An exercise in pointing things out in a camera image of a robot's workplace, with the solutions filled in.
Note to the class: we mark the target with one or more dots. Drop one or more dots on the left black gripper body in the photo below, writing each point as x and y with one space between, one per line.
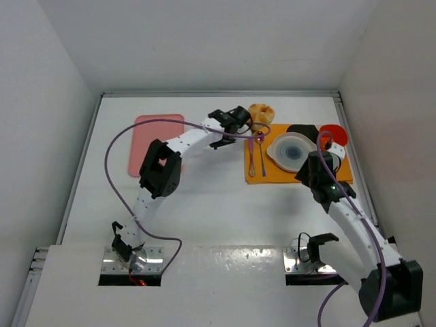
252 129

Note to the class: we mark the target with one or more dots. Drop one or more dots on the round bread roll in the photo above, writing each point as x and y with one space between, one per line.
261 114

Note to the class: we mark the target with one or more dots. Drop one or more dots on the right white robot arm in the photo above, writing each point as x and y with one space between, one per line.
387 285

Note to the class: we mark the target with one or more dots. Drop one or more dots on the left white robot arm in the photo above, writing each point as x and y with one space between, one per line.
160 172

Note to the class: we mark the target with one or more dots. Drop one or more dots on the black coaster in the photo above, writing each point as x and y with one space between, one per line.
309 131

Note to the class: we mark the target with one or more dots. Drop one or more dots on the orange cup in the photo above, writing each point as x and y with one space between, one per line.
339 134

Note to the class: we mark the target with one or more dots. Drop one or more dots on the orange placemat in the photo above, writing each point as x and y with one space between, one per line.
274 174

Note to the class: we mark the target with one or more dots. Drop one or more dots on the pink tray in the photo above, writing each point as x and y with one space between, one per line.
143 135

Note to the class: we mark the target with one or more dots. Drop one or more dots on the purple-handled knife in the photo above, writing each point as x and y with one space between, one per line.
251 160

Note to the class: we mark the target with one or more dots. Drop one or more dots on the purple-handled spoon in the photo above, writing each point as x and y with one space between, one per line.
259 140

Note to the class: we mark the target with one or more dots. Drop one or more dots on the white plate with handles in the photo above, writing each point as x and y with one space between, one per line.
290 150

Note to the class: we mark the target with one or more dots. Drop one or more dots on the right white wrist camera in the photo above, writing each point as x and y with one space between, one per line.
336 149

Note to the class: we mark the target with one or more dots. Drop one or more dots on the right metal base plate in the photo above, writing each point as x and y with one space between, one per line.
296 262

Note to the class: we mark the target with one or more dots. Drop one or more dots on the metal base plate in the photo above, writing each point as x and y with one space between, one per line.
296 262
144 261

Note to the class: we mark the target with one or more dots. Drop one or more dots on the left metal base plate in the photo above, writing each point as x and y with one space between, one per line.
144 261

